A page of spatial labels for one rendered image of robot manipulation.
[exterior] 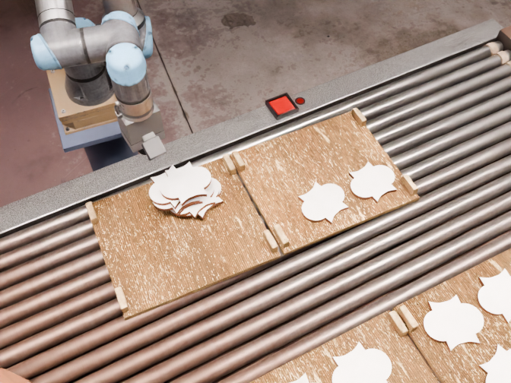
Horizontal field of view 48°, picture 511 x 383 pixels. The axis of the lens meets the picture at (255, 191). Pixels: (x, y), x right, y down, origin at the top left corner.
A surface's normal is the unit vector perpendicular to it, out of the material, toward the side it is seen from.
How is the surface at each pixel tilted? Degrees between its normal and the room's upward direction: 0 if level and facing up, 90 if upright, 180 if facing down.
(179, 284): 0
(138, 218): 0
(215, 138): 0
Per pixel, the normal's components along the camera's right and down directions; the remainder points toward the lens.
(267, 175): 0.00, -0.57
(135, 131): 0.54, 0.73
